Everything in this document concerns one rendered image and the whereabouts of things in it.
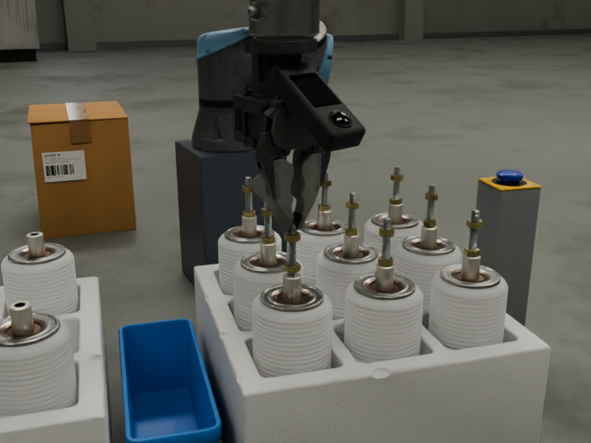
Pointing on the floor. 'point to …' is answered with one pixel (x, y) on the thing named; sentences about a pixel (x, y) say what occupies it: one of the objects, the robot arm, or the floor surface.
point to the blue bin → (166, 385)
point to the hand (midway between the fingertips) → (295, 221)
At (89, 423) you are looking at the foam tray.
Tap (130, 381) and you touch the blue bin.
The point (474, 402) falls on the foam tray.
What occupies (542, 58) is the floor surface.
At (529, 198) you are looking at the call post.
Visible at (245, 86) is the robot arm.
